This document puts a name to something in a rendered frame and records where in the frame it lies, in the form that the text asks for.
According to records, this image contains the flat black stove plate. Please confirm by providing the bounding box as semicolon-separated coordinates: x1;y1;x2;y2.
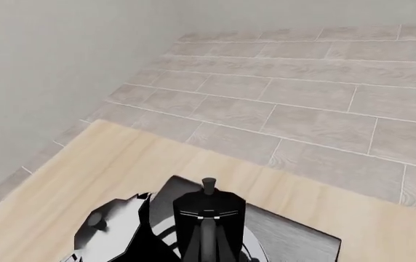
148;175;343;262

